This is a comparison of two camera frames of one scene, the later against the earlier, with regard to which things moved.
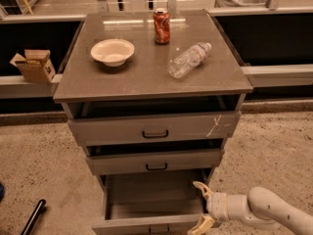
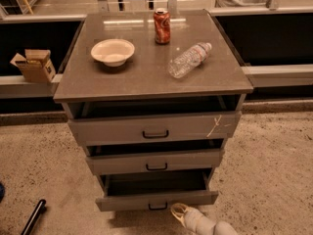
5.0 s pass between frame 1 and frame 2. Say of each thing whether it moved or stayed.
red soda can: stayed
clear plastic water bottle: stayed
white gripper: moved
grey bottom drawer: moved
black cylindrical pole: stayed
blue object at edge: stayed
